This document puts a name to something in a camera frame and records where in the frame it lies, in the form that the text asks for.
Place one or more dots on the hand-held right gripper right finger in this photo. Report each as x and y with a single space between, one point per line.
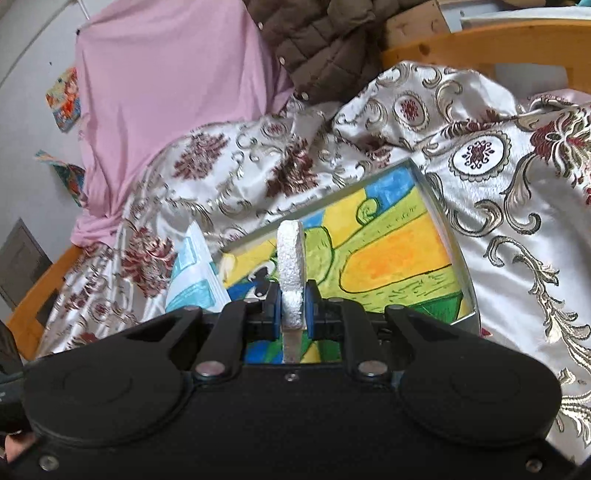
313 314

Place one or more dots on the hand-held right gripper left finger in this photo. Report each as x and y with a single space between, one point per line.
276 310

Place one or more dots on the white foam piece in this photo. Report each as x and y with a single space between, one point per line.
291 258

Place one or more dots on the metal tray with painted bottom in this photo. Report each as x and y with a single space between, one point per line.
392 258

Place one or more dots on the person's left hand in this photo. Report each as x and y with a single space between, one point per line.
16 450

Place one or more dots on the white blue paper packet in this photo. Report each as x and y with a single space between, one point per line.
194 277

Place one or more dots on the floral satin blanket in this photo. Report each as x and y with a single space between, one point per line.
508 184

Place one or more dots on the pink cloth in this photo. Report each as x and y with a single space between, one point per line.
152 92

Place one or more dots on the brown quilted jacket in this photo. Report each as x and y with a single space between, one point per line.
323 41

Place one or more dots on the grey wall panel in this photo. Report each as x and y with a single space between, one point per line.
23 263

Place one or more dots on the blue patterned wall poster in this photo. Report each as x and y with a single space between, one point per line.
69 177

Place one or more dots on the orange patterned wall poster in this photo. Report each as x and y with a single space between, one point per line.
64 99

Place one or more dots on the wooden bed frame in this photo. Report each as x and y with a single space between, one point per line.
485 44

